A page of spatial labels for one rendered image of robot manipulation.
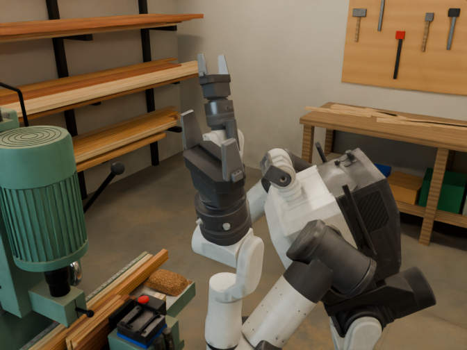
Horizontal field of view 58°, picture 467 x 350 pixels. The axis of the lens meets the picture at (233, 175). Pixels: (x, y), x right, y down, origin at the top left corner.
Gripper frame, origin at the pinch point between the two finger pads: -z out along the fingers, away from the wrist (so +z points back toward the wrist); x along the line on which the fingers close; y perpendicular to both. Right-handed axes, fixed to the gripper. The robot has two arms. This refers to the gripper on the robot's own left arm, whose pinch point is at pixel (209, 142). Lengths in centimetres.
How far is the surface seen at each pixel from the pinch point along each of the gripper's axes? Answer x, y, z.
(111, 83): 276, 68, 113
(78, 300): 38, -27, 56
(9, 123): 59, -21, 13
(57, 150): 40.3, -15.6, 13.9
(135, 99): 337, 104, 167
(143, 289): 47, -9, 78
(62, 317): 37, -32, 57
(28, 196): 40, -25, 21
